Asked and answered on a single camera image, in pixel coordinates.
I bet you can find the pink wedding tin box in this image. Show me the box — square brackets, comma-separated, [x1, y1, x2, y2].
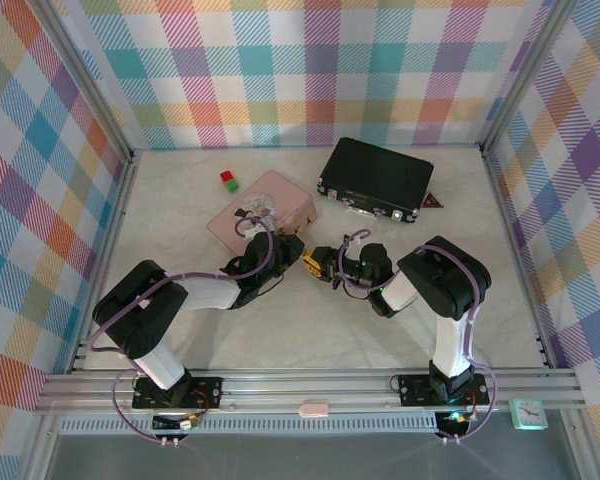
[205, 170, 319, 254]

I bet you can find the black ribbed aluminium case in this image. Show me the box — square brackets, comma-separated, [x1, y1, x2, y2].
[315, 137, 435, 225]

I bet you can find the pink eraser block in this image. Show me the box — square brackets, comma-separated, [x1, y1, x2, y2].
[298, 398, 330, 419]

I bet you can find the mint green alarm clock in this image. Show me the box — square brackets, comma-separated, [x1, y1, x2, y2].
[508, 397, 549, 431]

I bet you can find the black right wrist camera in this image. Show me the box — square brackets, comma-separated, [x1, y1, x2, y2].
[340, 259, 369, 292]

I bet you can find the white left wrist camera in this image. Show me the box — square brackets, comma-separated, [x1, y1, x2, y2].
[240, 219, 268, 241]

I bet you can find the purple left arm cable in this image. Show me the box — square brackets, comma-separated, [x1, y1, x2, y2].
[87, 215, 277, 446]

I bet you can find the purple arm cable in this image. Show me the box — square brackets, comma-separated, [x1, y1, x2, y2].
[337, 228, 497, 444]
[87, 215, 277, 446]

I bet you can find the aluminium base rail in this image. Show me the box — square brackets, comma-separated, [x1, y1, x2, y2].
[34, 368, 584, 417]

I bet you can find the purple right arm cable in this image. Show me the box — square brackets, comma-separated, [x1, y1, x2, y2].
[337, 228, 497, 444]

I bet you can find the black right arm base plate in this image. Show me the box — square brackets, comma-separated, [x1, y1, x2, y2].
[396, 373, 492, 408]

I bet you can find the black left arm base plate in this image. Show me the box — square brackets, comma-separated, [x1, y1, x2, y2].
[132, 375, 225, 412]

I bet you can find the aluminium side rail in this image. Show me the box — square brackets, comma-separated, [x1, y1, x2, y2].
[66, 149, 142, 374]
[479, 144, 564, 369]

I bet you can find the grey slotted cable duct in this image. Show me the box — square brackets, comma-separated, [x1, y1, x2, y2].
[58, 413, 444, 437]

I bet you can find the aluminium frame post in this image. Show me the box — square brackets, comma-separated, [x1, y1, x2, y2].
[39, 0, 139, 161]
[479, 0, 574, 159]

